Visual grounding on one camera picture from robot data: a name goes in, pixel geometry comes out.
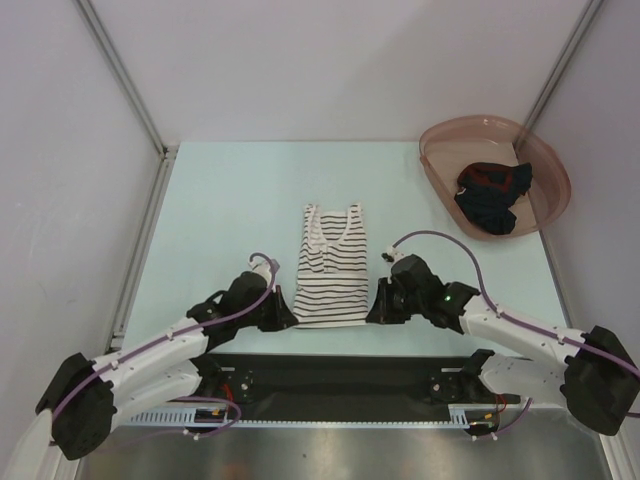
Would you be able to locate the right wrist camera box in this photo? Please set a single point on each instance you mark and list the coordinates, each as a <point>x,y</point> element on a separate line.
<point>392,255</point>

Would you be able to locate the black white striped tank top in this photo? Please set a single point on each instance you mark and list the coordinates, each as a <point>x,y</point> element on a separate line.
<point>332,276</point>

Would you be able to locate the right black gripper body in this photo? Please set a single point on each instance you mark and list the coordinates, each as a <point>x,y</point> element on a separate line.
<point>414,302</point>

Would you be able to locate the right slotted cable duct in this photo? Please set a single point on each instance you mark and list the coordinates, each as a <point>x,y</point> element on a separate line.
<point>475,414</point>

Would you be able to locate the aluminium frame post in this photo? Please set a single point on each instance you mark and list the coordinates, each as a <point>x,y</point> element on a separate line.
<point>578,35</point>
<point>107,48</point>

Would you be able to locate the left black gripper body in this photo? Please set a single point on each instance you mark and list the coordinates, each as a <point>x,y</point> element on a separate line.
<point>252,317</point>

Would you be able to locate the dark navy red tank top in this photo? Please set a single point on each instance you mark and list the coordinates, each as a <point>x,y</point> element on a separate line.
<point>488,191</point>

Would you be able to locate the right aluminium frame post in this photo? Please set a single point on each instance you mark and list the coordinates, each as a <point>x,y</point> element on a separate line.
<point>578,35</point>

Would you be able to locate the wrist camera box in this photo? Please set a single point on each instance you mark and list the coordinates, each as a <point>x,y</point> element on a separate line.
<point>392,255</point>
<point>265,268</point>

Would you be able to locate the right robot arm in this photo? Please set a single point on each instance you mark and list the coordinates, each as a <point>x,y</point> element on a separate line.
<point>588,373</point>

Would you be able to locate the left aluminium frame post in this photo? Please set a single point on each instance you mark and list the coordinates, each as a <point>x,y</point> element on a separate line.
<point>107,48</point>

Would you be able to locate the brown translucent plastic basin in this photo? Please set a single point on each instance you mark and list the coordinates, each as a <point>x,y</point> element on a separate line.
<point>447,148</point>

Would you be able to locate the slotted cable duct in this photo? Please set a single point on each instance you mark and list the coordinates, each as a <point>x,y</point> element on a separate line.
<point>475,414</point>
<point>185,417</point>

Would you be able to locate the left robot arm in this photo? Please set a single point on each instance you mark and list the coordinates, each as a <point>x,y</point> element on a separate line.
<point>89,398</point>

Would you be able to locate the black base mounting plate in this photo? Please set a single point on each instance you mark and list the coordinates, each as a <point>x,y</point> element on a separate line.
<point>344,389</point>

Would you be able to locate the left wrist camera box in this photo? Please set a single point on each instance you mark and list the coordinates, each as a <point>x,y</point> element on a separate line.
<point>265,268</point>

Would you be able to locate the left slotted cable duct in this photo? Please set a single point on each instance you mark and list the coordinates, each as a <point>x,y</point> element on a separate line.
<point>185,417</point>

